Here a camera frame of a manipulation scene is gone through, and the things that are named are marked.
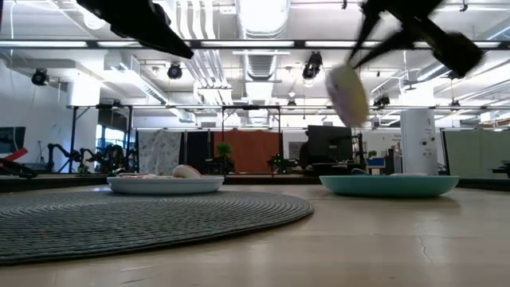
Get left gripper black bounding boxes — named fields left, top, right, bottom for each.
left=75, top=0, right=194, bottom=60

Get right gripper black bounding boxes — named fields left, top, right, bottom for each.
left=348, top=0, right=485, bottom=79

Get pink frosted donut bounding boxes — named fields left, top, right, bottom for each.
left=324, top=64, right=371, bottom=128

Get large orange donut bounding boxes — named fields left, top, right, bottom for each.
left=171, top=164, right=202, bottom=179

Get patterned curtain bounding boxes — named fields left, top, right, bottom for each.
left=137, top=130, right=182, bottom=175

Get background potted plant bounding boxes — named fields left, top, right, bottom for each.
left=216, top=141, right=234, bottom=161

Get black monitor cart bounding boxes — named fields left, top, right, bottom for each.
left=299, top=125, right=364, bottom=176

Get background black robot arms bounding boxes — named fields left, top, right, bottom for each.
left=45, top=143, right=128, bottom=175

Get orange panel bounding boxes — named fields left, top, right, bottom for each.
left=213, top=130, right=282, bottom=175

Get light blue plate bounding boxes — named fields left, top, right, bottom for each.
left=106, top=175, right=226, bottom=195

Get pale green partition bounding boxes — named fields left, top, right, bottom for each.
left=442, top=129, right=510, bottom=179

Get green plate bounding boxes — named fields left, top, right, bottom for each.
left=319, top=175, right=461, bottom=199

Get round grey woven mat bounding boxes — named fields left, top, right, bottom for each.
left=0, top=190, right=315, bottom=266

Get dark wall monitor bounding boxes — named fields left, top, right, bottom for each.
left=0, top=126, right=27, bottom=155

